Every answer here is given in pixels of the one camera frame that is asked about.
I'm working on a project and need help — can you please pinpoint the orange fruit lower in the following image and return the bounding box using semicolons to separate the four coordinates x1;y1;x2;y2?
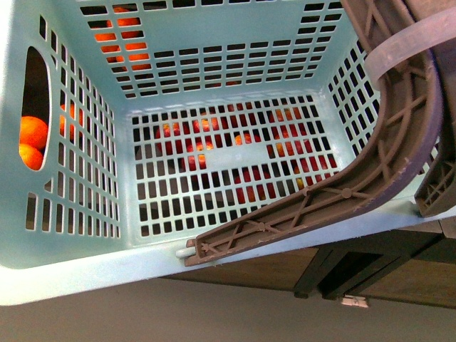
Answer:
19;143;43;171

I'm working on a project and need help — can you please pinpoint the orange fruit upper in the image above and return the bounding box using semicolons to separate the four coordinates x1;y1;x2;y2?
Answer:
19;116;48;150

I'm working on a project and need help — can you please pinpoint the orange fruit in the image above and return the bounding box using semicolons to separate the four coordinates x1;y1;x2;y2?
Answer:
19;143;43;171
19;116;48;150

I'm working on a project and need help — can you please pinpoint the light blue plastic basket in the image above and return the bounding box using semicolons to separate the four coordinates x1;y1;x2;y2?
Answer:
1;1;455;306

